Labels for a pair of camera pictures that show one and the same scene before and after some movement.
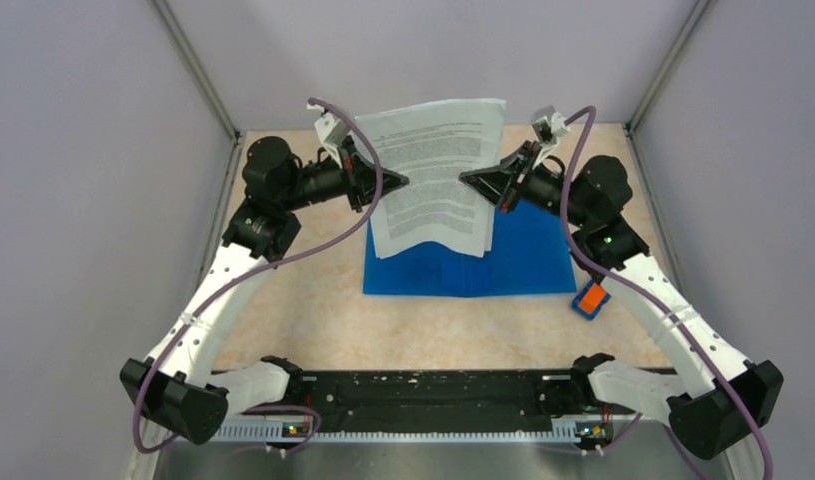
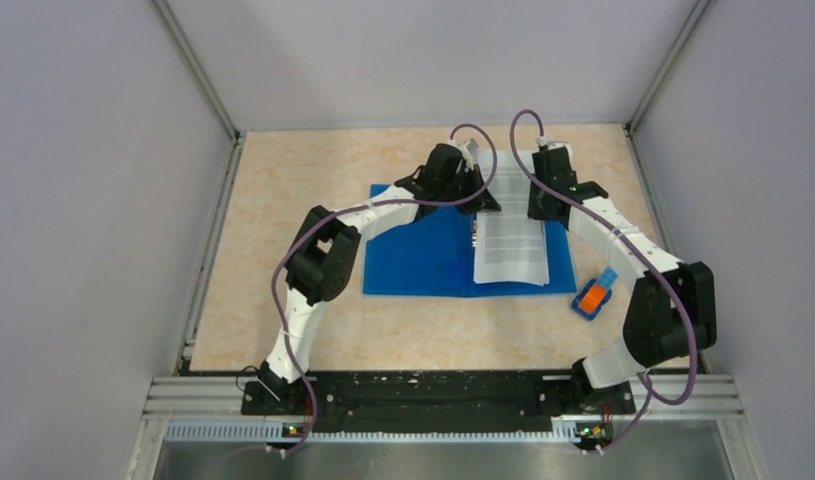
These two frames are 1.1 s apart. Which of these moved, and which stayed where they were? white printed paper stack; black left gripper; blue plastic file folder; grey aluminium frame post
Moved: black left gripper; white printed paper stack
Stayed: grey aluminium frame post; blue plastic file folder
